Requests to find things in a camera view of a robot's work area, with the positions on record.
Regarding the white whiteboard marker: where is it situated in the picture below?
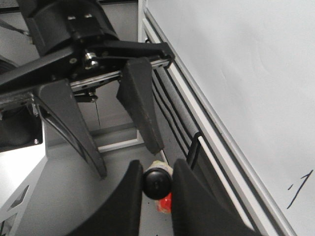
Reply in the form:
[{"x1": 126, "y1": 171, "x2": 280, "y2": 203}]
[{"x1": 143, "y1": 160, "x2": 173, "y2": 200}]

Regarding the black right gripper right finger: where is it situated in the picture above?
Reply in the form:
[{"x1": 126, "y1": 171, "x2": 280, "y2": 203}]
[{"x1": 171, "y1": 159, "x2": 259, "y2": 236}]

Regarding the red round magnet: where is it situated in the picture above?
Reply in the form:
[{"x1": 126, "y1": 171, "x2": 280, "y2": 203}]
[{"x1": 155, "y1": 193, "x2": 172, "y2": 214}]

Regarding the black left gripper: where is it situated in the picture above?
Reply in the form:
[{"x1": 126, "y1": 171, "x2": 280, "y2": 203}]
[{"x1": 0, "y1": 40, "x2": 174, "y2": 179}]

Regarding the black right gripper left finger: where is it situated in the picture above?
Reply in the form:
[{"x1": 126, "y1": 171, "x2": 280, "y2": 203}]
[{"x1": 69, "y1": 160, "x2": 143, "y2": 236}]

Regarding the white whiteboard with aluminium frame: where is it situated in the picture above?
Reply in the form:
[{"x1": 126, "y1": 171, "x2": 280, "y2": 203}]
[{"x1": 146, "y1": 0, "x2": 315, "y2": 236}]

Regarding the dark grey panel white-edged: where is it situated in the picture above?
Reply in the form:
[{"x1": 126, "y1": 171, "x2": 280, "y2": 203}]
[{"x1": 187, "y1": 132, "x2": 254, "y2": 230}]

